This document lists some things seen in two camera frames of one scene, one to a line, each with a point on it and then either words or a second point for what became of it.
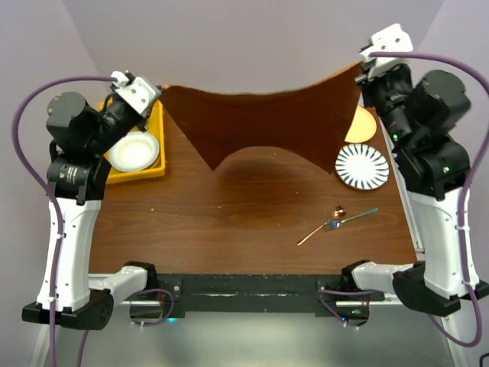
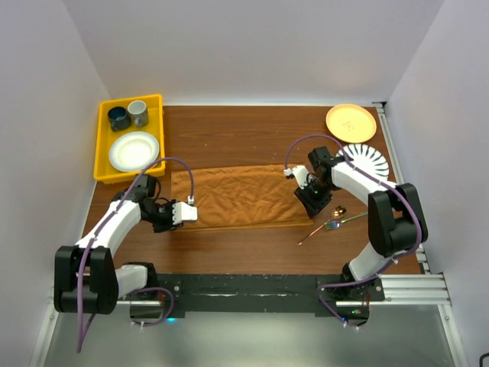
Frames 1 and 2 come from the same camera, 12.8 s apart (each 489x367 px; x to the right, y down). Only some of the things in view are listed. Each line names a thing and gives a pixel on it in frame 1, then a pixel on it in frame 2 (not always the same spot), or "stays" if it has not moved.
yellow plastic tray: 153,125 stays
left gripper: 147,113 -> 168,225
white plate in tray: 136,151 stays
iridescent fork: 336,225 stays
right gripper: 374,69 -> 312,206
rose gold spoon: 338,212 stays
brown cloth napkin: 314,120 -> 241,196
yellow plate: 363,128 stays
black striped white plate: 361,167 stays
